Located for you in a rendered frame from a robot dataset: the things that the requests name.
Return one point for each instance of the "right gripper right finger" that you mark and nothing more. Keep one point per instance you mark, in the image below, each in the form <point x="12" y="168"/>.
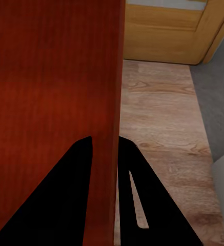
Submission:
<point x="167" y="225"/>

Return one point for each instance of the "door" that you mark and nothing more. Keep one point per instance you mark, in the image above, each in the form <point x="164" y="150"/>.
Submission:
<point x="173" y="31"/>

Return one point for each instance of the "storage box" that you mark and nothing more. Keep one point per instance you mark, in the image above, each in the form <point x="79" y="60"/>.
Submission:
<point x="61" y="65"/>

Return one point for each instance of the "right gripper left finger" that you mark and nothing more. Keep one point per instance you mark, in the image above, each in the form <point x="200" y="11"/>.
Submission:
<point x="55" y="213"/>

